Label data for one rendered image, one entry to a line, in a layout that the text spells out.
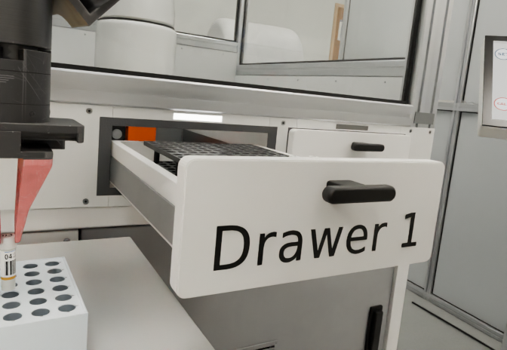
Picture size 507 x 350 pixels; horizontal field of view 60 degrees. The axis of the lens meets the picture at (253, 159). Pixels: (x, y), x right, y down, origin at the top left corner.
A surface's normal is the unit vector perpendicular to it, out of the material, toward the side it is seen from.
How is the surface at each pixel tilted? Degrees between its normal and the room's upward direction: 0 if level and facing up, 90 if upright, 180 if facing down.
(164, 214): 90
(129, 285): 0
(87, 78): 90
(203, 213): 90
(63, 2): 135
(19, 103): 90
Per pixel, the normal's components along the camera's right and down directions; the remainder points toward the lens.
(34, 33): 0.88, 0.15
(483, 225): -0.89, -0.02
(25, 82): 0.74, 0.17
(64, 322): 0.51, 0.17
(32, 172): 0.44, 0.52
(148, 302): 0.09, -0.99
